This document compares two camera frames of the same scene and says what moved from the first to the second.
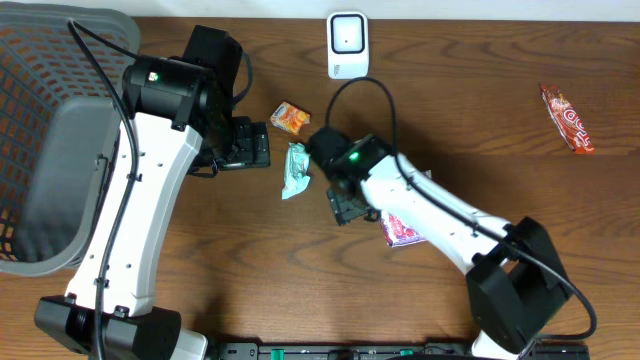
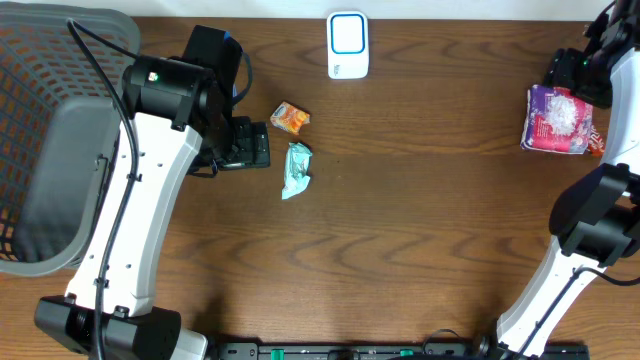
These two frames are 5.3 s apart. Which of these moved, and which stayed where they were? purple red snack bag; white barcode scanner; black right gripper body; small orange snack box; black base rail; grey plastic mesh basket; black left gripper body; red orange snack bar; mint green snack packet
Moved: red orange snack bar; black right gripper body; purple red snack bag
Stayed: mint green snack packet; grey plastic mesh basket; white barcode scanner; small orange snack box; black left gripper body; black base rail
